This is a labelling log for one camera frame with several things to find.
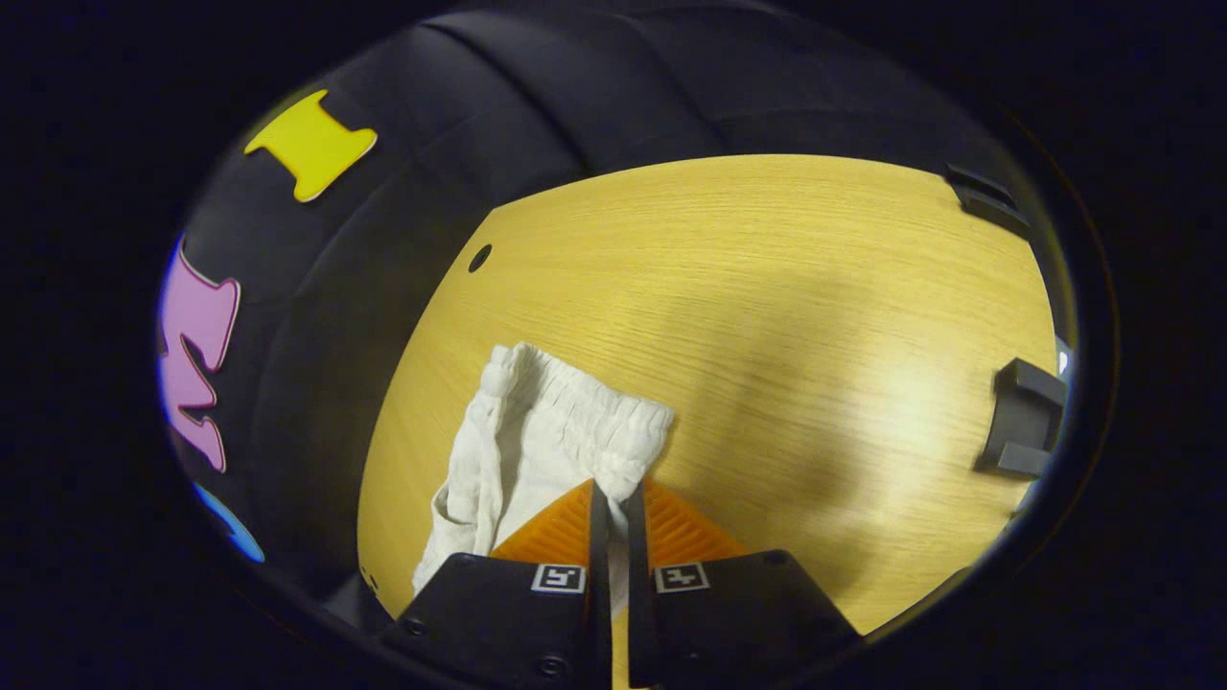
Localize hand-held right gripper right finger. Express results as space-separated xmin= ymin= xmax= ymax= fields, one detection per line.
xmin=625 ymin=479 xmax=862 ymax=690

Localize white jeans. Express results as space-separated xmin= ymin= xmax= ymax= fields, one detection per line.
xmin=412 ymin=342 xmax=677 ymax=614

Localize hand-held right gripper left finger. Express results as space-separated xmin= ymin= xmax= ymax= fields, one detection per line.
xmin=382 ymin=479 xmax=613 ymax=690

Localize large black table clamp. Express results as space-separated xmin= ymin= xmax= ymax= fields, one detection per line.
xmin=976 ymin=357 xmax=1068 ymax=480

